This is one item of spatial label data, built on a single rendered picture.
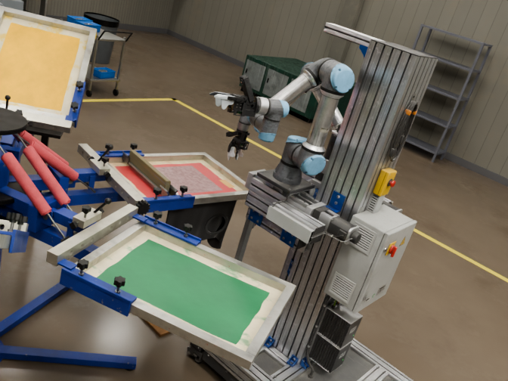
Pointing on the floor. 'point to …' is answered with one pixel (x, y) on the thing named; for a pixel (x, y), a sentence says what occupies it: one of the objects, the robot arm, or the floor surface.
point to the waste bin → (103, 52)
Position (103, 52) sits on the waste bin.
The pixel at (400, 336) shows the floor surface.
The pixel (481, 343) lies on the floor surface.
